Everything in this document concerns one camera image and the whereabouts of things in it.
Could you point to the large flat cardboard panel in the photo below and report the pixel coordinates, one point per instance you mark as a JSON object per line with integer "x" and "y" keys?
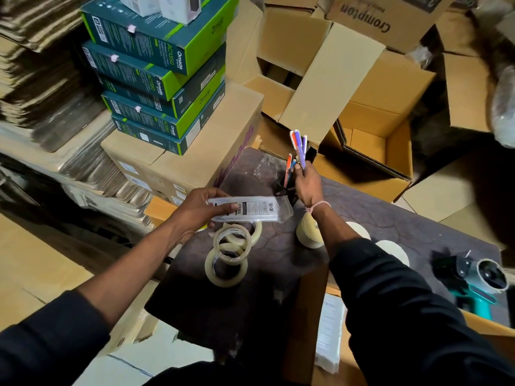
{"x": 36, "y": 269}

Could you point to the flat brown cardboard piece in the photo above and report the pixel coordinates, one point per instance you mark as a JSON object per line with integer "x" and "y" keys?
{"x": 466, "y": 92}

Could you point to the person's left forearm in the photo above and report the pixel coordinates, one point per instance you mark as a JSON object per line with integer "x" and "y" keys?
{"x": 128, "y": 273}

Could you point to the closed carton blue mark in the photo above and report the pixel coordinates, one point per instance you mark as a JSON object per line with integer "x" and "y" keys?
{"x": 289, "y": 0}

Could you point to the orange pen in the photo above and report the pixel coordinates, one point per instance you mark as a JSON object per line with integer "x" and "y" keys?
{"x": 292, "y": 138}

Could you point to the folded flat brown carton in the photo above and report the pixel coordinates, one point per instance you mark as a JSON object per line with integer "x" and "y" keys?
{"x": 442, "y": 192}

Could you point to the clear plastic wrapped bundle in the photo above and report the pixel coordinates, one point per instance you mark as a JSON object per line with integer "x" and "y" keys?
{"x": 505, "y": 108}

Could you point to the open orange carton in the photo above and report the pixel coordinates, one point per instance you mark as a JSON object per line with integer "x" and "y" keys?
{"x": 390, "y": 84}

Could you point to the stack of flattened cardboard sheets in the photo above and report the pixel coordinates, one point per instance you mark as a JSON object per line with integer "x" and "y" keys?
{"x": 40, "y": 116}

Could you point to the green teal product box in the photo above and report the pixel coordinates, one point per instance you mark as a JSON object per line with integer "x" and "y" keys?
{"x": 141, "y": 116}
{"x": 149, "y": 138}
{"x": 197, "y": 92}
{"x": 145, "y": 36}
{"x": 124, "y": 70}

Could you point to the large carton purple print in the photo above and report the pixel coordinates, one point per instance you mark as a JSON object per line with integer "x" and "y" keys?
{"x": 193, "y": 152}

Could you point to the teal tape dispenser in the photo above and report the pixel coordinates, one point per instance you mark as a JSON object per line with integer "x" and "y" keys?
{"x": 474, "y": 285}

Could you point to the printed brown carton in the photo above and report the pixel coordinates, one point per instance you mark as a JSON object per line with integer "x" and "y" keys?
{"x": 386, "y": 20}

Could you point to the yellowish label roll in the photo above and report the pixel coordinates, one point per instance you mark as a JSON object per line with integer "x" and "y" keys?
{"x": 307, "y": 233}

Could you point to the white label sheet bundle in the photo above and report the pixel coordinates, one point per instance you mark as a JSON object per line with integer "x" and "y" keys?
{"x": 330, "y": 333}

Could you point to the red pen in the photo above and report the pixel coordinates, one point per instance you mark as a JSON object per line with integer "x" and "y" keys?
{"x": 288, "y": 164}

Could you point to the white label roll brown core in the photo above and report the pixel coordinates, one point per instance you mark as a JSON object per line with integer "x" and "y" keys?
{"x": 394, "y": 251}

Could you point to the person's right hand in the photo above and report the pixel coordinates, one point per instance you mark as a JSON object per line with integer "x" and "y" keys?
{"x": 310, "y": 184}

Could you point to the brown supply box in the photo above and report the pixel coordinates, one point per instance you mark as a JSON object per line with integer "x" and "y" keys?
{"x": 305, "y": 317}

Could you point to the black printed shirt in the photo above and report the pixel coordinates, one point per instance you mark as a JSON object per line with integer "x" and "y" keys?
{"x": 209, "y": 375}

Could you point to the pale wrist thread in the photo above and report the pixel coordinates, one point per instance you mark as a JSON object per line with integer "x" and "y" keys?
{"x": 318, "y": 205}

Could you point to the clear pen packet yellow label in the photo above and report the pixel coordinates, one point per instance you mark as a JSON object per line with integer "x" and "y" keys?
{"x": 257, "y": 209}

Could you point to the small orange carton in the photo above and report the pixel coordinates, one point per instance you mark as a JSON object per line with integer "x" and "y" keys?
{"x": 159, "y": 211}

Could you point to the person's right forearm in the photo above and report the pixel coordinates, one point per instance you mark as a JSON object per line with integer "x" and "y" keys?
{"x": 402, "y": 309}

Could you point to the white product box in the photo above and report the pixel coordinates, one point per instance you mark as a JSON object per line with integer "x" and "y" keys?
{"x": 138, "y": 3}
{"x": 177, "y": 7}

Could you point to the black mesh pen holder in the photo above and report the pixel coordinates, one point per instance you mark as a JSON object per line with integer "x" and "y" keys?
{"x": 286, "y": 192}

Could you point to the person's left hand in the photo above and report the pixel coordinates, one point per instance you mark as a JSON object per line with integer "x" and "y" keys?
{"x": 197, "y": 215}

